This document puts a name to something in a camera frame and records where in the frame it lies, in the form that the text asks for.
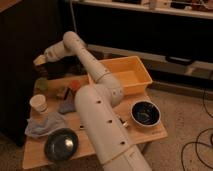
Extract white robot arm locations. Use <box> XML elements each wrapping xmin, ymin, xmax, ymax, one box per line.
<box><xmin>34</xmin><ymin>31</ymin><xmax>152</xmax><ymax>171</ymax></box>

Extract green plastic cup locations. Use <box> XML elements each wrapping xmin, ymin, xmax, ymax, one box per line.
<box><xmin>35</xmin><ymin>77</ymin><xmax>48</xmax><ymax>91</ymax></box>

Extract white paper cup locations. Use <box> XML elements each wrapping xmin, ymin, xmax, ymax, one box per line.
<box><xmin>29</xmin><ymin>94</ymin><xmax>47</xmax><ymax>113</ymax></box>

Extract small wooden block toy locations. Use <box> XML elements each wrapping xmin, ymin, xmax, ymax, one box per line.
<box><xmin>56</xmin><ymin>86</ymin><xmax>69</xmax><ymax>100</ymax></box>

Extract orange capped jar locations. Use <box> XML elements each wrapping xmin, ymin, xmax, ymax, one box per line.
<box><xmin>69</xmin><ymin>80</ymin><xmax>81</xmax><ymax>95</ymax></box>

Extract light blue cloth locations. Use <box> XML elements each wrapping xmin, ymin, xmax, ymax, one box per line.
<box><xmin>25</xmin><ymin>112</ymin><xmax>68</xmax><ymax>138</ymax></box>

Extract dark metal bowl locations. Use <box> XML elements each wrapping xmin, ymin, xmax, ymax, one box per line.
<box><xmin>44</xmin><ymin>128</ymin><xmax>78</xmax><ymax>163</ymax></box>

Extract yellow plastic bin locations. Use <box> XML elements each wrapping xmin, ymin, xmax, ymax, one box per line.
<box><xmin>100</xmin><ymin>56</ymin><xmax>152</xmax><ymax>96</ymax></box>

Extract dark blue ceramic bowl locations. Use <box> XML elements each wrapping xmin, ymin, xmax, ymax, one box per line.
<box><xmin>131</xmin><ymin>100</ymin><xmax>161</xmax><ymax>127</ymax></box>

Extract grey metal rail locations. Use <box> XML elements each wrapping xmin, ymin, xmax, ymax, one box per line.
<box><xmin>88</xmin><ymin>44</ymin><xmax>213</xmax><ymax>79</ymax></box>

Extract white wall shelf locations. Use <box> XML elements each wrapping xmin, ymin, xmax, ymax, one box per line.
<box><xmin>73</xmin><ymin>0</ymin><xmax>213</xmax><ymax>20</ymax></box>

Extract black floor cables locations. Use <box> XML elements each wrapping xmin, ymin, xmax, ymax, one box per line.
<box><xmin>180</xmin><ymin>71</ymin><xmax>213</xmax><ymax>171</ymax></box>

